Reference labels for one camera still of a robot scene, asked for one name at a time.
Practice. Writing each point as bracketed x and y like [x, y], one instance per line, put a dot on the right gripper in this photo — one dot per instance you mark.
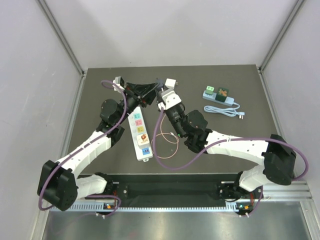
[160, 101]

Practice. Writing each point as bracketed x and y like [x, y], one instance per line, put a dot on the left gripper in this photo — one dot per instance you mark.
[147, 90]

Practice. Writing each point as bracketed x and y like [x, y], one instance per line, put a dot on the grey small plug adapter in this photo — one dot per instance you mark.
[160, 83]

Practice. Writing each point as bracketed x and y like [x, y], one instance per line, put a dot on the white charger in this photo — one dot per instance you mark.
[170, 83]

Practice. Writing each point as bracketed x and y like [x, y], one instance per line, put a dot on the light green usb charger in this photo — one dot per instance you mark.
[209, 90]

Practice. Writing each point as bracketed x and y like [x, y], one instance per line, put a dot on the white multicolour power strip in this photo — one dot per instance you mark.
[137, 126]

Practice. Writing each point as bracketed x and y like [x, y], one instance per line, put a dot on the dark green cube adapter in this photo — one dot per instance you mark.
[222, 94]

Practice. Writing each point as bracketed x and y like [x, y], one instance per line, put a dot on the white cube socket adapter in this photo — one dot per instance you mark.
[142, 140]

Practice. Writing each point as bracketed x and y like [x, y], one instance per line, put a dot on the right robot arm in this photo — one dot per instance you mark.
[274, 158]

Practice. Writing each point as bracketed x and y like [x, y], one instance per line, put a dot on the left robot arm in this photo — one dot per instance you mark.
[59, 184]

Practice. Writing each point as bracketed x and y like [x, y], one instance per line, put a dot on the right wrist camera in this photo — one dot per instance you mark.
[169, 99]

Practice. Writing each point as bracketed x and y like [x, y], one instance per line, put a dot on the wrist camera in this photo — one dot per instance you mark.
[119, 82]
[169, 99]

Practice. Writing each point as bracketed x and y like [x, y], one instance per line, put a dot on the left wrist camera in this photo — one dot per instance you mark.
[119, 82]

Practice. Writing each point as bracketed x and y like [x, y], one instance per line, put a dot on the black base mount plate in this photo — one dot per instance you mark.
[173, 190]

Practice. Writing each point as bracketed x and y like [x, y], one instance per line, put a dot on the slotted cable duct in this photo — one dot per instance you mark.
[109, 206]

